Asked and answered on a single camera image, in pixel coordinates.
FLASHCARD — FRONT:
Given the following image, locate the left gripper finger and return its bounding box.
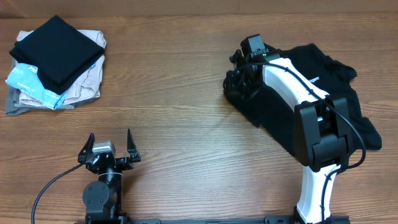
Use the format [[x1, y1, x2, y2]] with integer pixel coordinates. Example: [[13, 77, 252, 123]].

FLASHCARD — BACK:
[[127, 129, 141, 162], [78, 133, 95, 163]]

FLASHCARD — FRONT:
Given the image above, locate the black polo shirt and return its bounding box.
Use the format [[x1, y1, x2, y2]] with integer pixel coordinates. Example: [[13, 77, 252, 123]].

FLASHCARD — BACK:
[[225, 44, 382, 155]]

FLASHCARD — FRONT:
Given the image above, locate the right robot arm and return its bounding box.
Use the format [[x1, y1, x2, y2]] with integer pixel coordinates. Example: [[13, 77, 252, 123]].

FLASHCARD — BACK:
[[223, 34, 354, 223]]

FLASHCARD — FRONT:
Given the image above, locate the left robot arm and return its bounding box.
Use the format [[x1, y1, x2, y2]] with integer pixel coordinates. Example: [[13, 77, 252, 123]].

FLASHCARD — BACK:
[[78, 131, 141, 224]]

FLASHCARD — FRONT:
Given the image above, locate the folded beige garment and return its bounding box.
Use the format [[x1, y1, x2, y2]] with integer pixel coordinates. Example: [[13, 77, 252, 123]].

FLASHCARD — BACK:
[[17, 30, 106, 106]]

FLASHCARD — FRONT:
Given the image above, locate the folded grey garment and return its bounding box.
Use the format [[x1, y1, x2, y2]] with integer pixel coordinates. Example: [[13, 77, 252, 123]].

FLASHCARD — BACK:
[[5, 58, 100, 116]]

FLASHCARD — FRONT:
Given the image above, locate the folded light blue garment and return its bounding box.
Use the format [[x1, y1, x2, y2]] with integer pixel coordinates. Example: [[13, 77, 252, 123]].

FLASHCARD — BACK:
[[6, 63, 66, 110]]

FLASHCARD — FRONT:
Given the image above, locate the folded black garment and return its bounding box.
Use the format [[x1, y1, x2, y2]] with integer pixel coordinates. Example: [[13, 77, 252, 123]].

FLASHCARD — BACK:
[[9, 15, 104, 95]]

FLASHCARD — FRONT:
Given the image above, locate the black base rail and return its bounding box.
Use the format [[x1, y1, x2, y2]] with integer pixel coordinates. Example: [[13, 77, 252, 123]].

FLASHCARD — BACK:
[[74, 214, 351, 224]]

